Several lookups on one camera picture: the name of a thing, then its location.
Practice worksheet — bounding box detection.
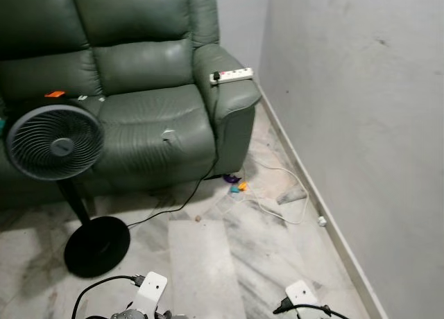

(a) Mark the white power strip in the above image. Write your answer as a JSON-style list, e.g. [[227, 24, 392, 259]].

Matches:
[[210, 67, 255, 86]]

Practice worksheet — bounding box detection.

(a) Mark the green leather sofa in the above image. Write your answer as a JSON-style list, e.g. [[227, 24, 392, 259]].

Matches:
[[0, 0, 264, 210]]

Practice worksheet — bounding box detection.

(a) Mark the black standing fan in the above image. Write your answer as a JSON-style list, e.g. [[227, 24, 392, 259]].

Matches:
[[3, 104, 132, 279]]

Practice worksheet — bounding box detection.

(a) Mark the thin white floor cable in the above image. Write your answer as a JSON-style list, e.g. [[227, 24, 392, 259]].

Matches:
[[228, 159, 310, 227]]

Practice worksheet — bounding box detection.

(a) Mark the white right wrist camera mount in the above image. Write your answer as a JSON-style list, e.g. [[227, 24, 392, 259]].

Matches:
[[285, 280, 324, 317]]

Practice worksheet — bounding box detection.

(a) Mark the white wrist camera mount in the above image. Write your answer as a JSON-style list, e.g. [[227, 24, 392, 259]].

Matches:
[[285, 280, 324, 317], [131, 271, 169, 317]]

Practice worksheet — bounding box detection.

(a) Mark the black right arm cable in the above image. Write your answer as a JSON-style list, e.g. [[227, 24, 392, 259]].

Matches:
[[273, 301, 352, 319]]

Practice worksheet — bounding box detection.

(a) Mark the black power cord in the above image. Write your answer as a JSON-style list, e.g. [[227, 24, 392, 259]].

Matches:
[[128, 151, 221, 229]]

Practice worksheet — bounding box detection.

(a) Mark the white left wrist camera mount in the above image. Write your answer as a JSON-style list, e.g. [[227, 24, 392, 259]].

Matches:
[[131, 271, 169, 317]]

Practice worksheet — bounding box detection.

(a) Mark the long black left arm cable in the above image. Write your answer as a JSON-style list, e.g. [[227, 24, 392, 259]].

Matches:
[[72, 275, 145, 319]]

